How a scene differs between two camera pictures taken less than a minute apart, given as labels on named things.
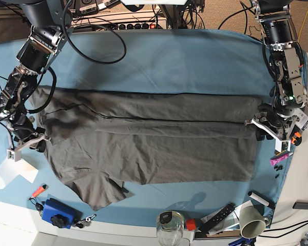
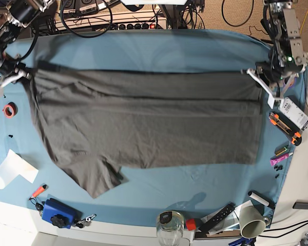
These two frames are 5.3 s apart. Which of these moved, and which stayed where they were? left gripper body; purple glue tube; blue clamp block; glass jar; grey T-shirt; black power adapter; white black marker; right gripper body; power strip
Moved: right gripper body; grey T-shirt; left gripper body
Stayed: blue clamp block; white black marker; glass jar; power strip; purple glue tube; black power adapter
